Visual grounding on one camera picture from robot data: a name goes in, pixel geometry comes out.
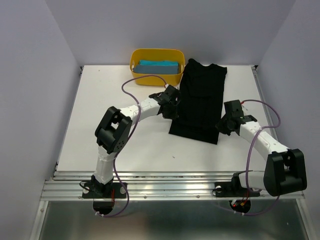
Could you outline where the black t shirt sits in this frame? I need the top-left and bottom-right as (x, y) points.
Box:
(169, 58), (228, 145)

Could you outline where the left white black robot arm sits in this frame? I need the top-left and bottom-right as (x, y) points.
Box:
(86, 84), (181, 198)

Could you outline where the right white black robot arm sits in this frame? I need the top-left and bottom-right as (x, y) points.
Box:
(215, 100), (308, 197)

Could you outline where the grey blue folded t shirt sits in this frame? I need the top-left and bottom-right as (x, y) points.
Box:
(133, 64), (180, 75)

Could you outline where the yellow plastic basket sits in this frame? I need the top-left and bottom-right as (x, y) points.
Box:
(129, 48), (185, 86)

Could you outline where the teal folded t shirt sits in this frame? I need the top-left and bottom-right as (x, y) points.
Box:
(138, 59), (179, 67)

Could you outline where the right aluminium side rail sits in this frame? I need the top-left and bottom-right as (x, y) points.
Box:
(251, 65), (282, 141)

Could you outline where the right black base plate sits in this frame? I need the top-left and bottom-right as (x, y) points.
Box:
(212, 181), (260, 198)

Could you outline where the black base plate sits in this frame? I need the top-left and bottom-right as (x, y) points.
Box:
(79, 181), (127, 199)
(212, 181), (260, 198)

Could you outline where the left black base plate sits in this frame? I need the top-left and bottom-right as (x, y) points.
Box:
(79, 181), (127, 199)

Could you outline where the aluminium front rail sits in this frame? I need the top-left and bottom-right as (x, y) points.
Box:
(41, 171), (305, 201)

